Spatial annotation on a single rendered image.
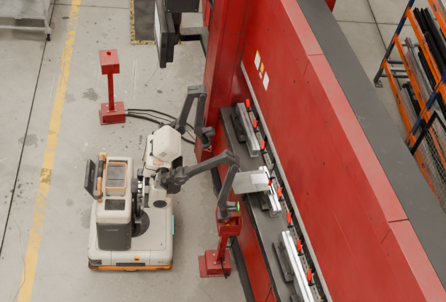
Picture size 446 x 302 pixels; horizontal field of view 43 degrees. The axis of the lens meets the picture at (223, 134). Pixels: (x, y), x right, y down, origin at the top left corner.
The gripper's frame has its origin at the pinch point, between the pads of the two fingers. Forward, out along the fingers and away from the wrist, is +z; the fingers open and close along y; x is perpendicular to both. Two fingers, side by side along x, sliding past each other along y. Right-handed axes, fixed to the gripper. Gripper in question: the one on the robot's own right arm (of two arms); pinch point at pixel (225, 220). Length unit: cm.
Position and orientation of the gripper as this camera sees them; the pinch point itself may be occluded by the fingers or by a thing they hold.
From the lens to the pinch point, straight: 409.7
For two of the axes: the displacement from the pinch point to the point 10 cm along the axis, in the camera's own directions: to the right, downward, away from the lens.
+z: 1.3, 6.2, 7.7
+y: 9.8, -1.8, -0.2
